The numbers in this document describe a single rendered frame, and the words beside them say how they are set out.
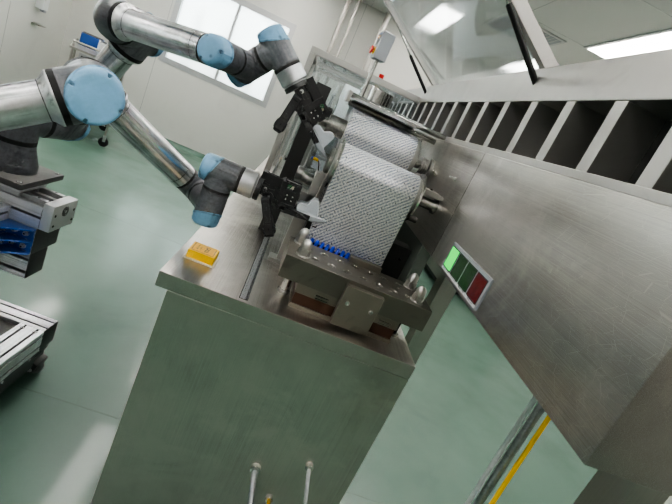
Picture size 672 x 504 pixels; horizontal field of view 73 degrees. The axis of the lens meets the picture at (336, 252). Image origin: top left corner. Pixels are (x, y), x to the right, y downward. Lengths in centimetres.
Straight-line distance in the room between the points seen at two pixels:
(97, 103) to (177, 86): 600
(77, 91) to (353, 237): 74
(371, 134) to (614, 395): 109
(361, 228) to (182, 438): 73
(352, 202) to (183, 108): 591
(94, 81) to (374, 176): 69
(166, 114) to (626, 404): 686
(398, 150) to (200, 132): 567
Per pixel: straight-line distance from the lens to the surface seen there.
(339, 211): 128
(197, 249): 123
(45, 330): 204
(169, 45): 133
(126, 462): 143
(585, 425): 65
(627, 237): 70
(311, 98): 131
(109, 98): 111
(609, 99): 91
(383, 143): 150
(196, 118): 703
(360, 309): 114
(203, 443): 134
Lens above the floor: 138
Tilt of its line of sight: 16 degrees down
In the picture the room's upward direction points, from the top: 25 degrees clockwise
